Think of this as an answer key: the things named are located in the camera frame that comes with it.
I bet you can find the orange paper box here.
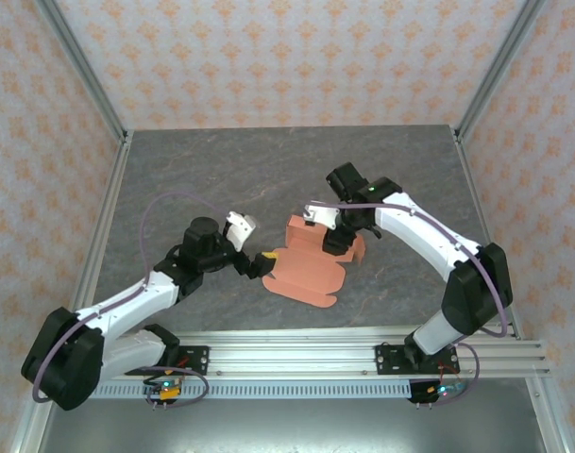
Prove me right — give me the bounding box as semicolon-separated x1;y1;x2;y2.
261;212;367;310

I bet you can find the grey metal sheet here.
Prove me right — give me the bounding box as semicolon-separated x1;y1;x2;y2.
35;398;549;453

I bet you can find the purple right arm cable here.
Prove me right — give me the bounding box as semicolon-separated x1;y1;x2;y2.
305;199;511;407

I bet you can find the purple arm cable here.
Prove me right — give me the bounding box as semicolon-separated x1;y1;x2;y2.
31;190;232;408
305;199;511;407

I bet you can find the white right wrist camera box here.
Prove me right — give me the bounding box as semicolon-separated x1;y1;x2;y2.
301;201;341;233

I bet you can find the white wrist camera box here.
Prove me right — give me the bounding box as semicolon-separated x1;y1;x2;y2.
223;210;260;253
301;201;341;233

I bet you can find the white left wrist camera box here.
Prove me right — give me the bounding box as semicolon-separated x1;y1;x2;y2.
223;210;260;253

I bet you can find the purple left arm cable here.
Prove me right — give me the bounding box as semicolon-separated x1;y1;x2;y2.
31;190;232;408

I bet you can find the aluminium mounting rail frame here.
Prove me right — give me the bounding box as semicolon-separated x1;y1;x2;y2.
34;329;552;379

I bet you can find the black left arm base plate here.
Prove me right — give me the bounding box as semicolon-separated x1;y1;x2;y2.
124;345;211;377

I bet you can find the aluminium table side rail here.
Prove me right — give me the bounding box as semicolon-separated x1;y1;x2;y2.
8;129;136;453
450;126;567;453

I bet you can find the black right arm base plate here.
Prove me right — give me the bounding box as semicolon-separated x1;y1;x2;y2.
375;343;458;377

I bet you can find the grey slotted cable duct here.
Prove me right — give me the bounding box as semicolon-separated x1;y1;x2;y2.
91;380;520;400

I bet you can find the aluminium corner post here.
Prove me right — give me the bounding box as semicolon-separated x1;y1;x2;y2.
33;0;131;143
454;0;550;143

